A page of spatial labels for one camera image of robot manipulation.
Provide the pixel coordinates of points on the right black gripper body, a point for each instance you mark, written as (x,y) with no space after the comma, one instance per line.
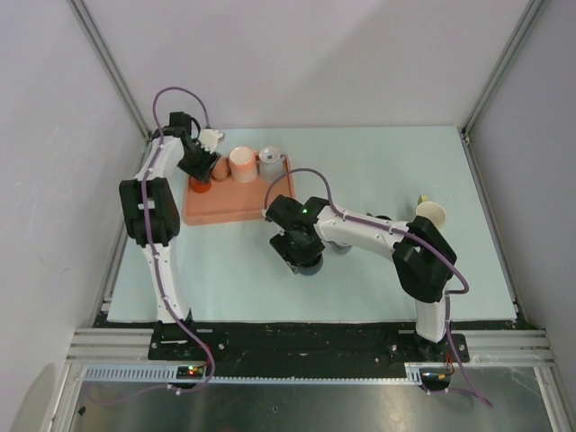
(294,249)

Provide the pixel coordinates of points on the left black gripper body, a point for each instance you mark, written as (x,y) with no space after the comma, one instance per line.
(198,162)

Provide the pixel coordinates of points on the dark blue mug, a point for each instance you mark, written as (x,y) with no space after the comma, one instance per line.
(311,268)

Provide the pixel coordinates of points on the grey blue mug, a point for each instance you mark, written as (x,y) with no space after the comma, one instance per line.
(341,249)

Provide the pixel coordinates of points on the yellow faceted mug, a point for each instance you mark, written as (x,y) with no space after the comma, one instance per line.
(432,211)

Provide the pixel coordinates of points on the orange mug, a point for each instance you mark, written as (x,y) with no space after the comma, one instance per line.
(199,187)

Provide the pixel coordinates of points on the small pink mug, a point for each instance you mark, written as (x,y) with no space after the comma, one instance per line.
(221,171)

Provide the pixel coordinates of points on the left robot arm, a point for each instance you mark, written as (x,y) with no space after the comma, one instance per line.
(150,213)

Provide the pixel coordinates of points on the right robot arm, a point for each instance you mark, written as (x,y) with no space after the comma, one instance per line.
(422,258)

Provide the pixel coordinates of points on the large peach mug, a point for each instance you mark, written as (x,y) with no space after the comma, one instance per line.
(243,164)

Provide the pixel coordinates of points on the clear glass mug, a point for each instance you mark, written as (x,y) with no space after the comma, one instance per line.
(270,163)

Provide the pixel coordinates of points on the salmon plastic tray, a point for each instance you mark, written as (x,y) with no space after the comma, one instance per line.
(230,201)

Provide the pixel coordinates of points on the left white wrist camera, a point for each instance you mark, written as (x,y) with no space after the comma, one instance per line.
(209,139)

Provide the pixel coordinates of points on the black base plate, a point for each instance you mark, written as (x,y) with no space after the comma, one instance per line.
(308,350)

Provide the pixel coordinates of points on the white cable duct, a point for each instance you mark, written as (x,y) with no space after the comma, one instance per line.
(131,373)

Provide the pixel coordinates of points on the left aluminium frame post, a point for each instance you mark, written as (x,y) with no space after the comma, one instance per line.
(93,34)

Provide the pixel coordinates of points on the aluminium frame post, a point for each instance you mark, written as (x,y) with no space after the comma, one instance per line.
(506,59)
(93,34)

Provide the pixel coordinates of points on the aluminium front rail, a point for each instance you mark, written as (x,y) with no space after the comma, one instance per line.
(518,348)

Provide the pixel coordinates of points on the right aluminium frame post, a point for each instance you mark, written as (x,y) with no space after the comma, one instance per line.
(506,59)

